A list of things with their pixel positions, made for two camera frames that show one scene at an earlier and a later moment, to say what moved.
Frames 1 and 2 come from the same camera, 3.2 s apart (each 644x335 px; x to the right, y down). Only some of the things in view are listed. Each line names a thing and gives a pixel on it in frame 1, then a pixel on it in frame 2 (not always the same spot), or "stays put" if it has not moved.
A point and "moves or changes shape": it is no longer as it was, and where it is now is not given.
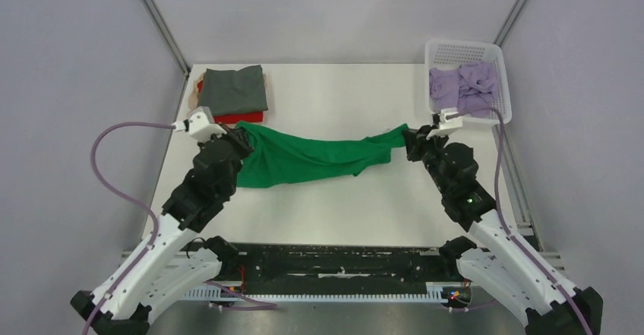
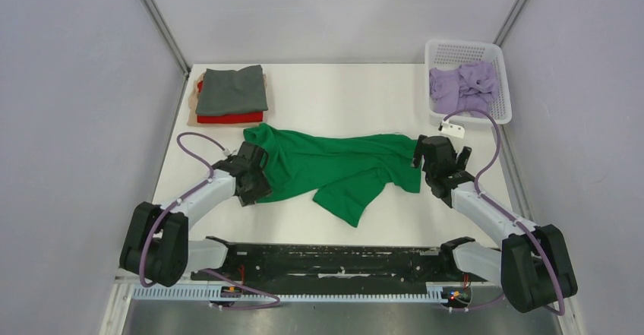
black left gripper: x=237 y=136 → x=263 y=188
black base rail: x=336 y=264 stays put
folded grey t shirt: x=227 y=92 stays put
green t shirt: x=278 y=156 moves or changes shape
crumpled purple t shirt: x=468 y=88 stays put
